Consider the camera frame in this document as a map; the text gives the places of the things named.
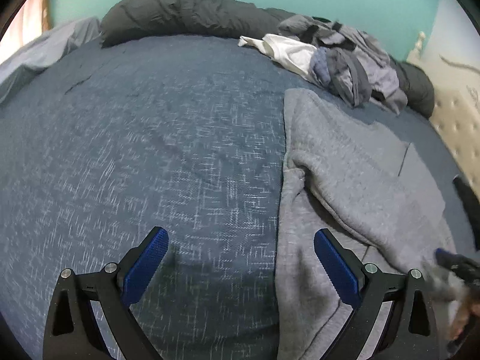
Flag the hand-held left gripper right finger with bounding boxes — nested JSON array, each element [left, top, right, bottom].
[[314, 228, 439, 360]]

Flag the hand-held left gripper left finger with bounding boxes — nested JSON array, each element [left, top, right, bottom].
[[43, 226, 169, 360]]

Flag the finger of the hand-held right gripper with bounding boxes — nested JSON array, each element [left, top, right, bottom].
[[435, 247, 464, 271]]

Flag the grey sweater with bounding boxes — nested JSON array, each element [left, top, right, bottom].
[[275, 88, 469, 360]]

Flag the pile of grey clothes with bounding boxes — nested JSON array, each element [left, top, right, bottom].
[[279, 15, 409, 115]]

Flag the person's right hand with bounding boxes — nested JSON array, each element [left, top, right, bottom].
[[450, 296, 480, 342]]

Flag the bed with blue sheet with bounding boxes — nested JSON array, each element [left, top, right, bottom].
[[0, 34, 480, 360]]

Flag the cream tufted headboard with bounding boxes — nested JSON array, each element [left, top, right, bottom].
[[407, 32, 480, 181]]

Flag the blue garment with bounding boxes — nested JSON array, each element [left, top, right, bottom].
[[310, 50, 333, 87]]

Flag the white shirt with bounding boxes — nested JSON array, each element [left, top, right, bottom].
[[239, 34, 319, 83]]

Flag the light grey blanket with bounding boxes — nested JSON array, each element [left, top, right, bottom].
[[0, 17, 102, 102]]

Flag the dark grey rolled duvet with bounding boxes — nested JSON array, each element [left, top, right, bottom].
[[99, 0, 436, 119]]

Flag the pink curtain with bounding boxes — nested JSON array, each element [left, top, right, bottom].
[[0, 0, 53, 64]]

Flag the wooden window frame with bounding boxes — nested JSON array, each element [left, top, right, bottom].
[[42, 0, 54, 32]]

